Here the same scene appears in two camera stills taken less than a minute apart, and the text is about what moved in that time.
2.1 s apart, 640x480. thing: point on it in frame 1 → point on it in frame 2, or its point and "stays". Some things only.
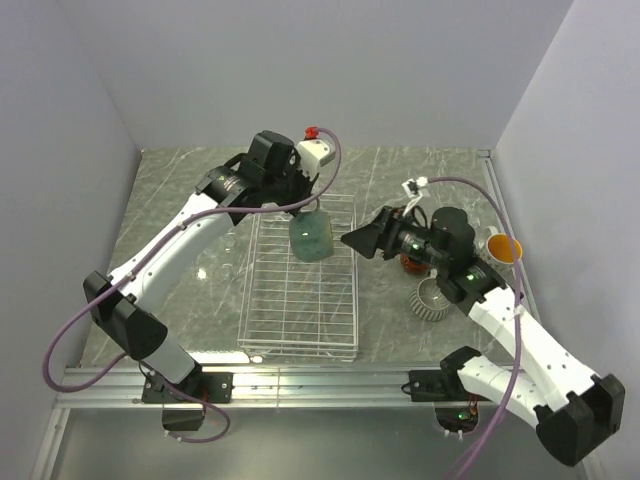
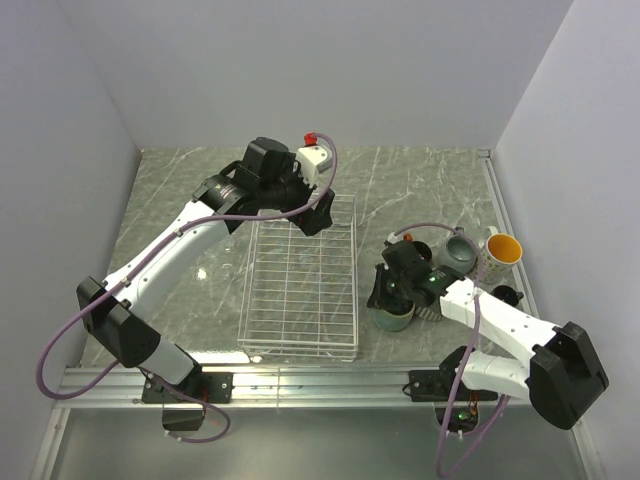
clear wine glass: [229, 241] stays
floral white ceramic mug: [502, 251] stays
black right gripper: [384, 234] → [379, 295]
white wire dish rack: [302, 311] stays
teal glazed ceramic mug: [311, 235] → [391, 322]
